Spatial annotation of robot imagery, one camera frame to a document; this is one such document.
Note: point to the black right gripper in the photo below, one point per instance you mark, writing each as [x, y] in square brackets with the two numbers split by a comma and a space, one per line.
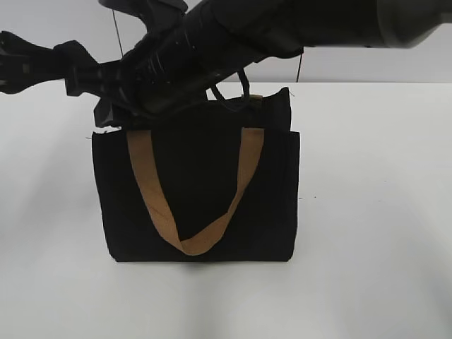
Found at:
[131, 90]

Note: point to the black canvas tote bag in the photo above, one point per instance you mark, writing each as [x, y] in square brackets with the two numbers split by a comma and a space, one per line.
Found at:
[205, 185]

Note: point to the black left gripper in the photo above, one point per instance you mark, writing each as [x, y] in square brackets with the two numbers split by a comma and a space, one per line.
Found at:
[24, 64]

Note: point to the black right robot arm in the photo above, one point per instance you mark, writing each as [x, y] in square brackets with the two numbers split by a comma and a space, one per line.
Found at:
[187, 51]

